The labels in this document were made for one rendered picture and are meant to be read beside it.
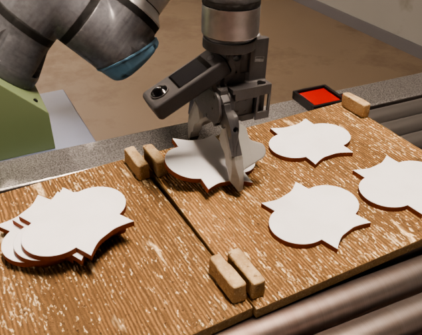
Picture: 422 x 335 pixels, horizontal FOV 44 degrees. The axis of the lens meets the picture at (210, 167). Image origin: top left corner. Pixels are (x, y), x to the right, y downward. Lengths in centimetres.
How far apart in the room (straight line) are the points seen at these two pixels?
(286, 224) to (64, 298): 28
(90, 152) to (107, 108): 216
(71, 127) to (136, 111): 192
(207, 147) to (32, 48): 37
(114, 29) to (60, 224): 43
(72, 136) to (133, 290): 49
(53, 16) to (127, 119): 197
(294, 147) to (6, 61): 51
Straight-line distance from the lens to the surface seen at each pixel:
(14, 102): 96
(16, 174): 88
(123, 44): 98
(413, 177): 82
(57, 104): 117
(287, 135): 87
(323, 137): 88
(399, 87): 116
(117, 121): 290
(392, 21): 409
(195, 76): 69
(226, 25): 67
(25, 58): 98
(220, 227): 69
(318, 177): 80
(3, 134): 98
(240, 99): 71
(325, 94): 106
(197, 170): 75
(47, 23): 98
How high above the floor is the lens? 138
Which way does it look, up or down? 34 degrees down
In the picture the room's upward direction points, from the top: straight up
